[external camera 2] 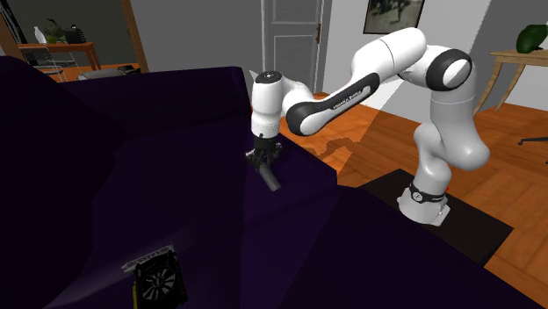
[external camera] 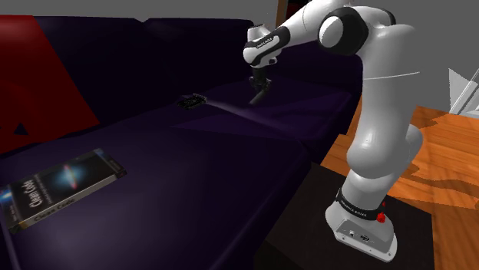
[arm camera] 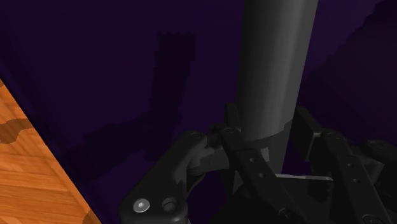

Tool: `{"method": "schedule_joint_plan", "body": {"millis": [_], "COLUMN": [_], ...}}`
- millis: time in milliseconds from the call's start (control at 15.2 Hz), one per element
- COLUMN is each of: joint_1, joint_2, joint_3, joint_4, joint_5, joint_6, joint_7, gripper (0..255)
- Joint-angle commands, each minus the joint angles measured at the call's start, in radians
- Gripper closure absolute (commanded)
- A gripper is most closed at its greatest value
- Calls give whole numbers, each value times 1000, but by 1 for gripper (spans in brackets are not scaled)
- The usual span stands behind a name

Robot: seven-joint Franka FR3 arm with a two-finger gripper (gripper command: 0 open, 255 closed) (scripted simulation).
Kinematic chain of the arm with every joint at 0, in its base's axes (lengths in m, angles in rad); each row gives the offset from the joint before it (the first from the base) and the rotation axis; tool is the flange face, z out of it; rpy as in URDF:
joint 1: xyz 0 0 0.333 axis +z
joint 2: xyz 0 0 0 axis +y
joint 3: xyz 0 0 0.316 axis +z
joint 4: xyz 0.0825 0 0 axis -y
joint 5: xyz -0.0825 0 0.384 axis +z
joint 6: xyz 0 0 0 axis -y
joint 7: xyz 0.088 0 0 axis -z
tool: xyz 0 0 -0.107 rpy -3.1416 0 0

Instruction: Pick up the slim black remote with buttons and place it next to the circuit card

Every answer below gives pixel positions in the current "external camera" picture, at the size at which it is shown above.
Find brown wooden door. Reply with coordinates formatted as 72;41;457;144
276;0;312;28

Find black robot stand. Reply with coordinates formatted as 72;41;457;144
253;160;436;270

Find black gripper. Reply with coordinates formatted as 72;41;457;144
248;65;272;107

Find dark purple sofa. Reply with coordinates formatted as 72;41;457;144
0;15;365;270

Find black remote control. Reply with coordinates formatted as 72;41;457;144
177;93;208;110

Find red cushion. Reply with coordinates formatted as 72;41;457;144
0;15;101;156

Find white angular furniture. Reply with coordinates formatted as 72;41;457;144
448;67;479;120

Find black book with galaxy cover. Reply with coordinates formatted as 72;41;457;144
0;147;127;235

